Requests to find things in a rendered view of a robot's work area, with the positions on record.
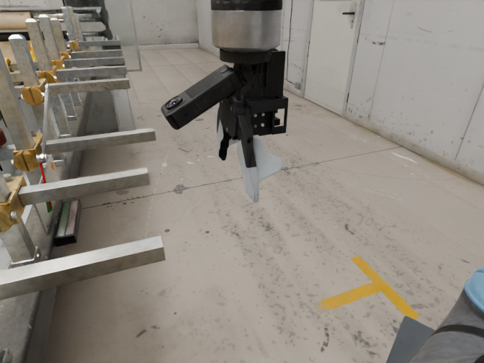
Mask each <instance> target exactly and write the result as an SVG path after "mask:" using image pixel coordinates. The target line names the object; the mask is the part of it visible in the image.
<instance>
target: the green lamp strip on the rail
mask: <svg viewBox="0 0 484 363"><path fill-rule="evenodd" d="M70 206H71V201H68V202H64V203H63V209H62V213H61V217H60V222H59V226H58V231H57V236H56V237H61V236H64V235H65V231H66V224H67V220H68V214H69V210H70Z"/></svg>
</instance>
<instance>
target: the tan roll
mask: <svg viewBox="0 0 484 363"><path fill-rule="evenodd" d="M27 19H32V15H31V12H0V30H27V27H26V24H25V21H26V20H27ZM58 19H59V21H60V23H65V21H64V18H58Z"/></svg>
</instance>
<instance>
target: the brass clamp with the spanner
mask: <svg viewBox="0 0 484 363"><path fill-rule="evenodd" d="M33 139H34V142H35V144H34V146H33V148H28V149H22V150H16V148H15V149H14V150H13V154H14V159H12V164H13V165H15V166H16V167H17V168H18V169H19V170H21V171H32V170H34V169H35V168H36V167H40V164H39V163H38V162H37V158H36V155H37V154H40V153H42V148H41V147H40V144H41V142H42V133H41V134H36V136H35V137H33Z"/></svg>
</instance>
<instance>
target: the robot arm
mask: <svg viewBox="0 0 484 363"><path fill-rule="evenodd" d="M210 3H211V26H212V45H214V46H215V47H216V48H220V60H221V61H224V62H227V63H234V66H233V68H231V67H230V66H228V65H225V64H224V65H223V66H221V67H219V68H218V69H217V70H215V71H213V72H212V73H211V74H209V75H208V76H206V77H204V78H203V79H202V80H200V81H198V82H197V83H196V84H194V85H193V86H191V87H189V88H188V89H187V90H185V91H183V92H182V93H181V94H179V95H178V96H175V97H173V98H172V99H170V100H168V101H167V102H166V103H165V104H164V105H163V106H161V112H162V113H163V115H164V117H165V118H166V120H167V121H168V122H169V124H170V126H172V127H173V129H175V130H179V129H180V128H182V127H184V126H185V125H187V124H188V123H190V122H191V121H192V120H193V119H195V118H196V117H198V116H200V115H201V114H202V113H204V112H206V111H207V110H208V109H210V108H211V107H213V106H215V105H216V104H217V103H220V105H219V108H218V115H217V145H218V156H219V157H220V158H221V159H222V160H223V161H225V159H226V156H227V149H228V147H229V145H232V144H234V143H238V145H237V154H238V159H239V161H240V164H241V171H242V177H243V182H244V187H245V192H246V194H247V195H248V196H249V197H250V198H251V199H252V201H253V202H258V201H259V182H260V181H261V180H263V179H265V178H267V177H269V176H271V175H273V174H275V173H277V172H278V171H280V170H281V168H282V161H281V159H280V158H279V157H277V156H273V155H271V154H268V153H267V152H266V151H265V148H264V143H263V141H262V140H261V139H260V138H258V137H254V135H258V136H262V135H276V134H280V133H286V128H287V109H288V99H289V98H287V97H285V96H284V95H283V86H284V65H285V53H286V51H283V50H280V51H278V50H277V49H276V48H277V47H278V46H279V45H280V38H281V24H282V0H210ZM278 109H284V125H281V126H276V125H280V119H279V118H278V117H275V113H278ZM275 126H276V127H275ZM409 363H484V267H482V268H480V269H478V270H476V271H475V272H474V273H473V274H472V276H471V278H469V279H468V280H467V281H466V282H465V285H464V288H463V290H462V292H461V294H460V296H459V298H458V300H457V301H456V303H455V304H454V306H453V308H452V309H451V310H450V312H449V314H448V315H447V316H446V318H445V319H444V320H443V321H442V322H441V324H440V325H439V326H438V328H437V329H436V330H435V332H433V334H432V335H431V337H430V338H429V339H428V340H427V342H426V343H425V344H424V345H423V346H422V347H421V349H420V350H419V351H418V353H417V354H415V355H414V356H413V358H412V359H411V361H410V362H409Z"/></svg>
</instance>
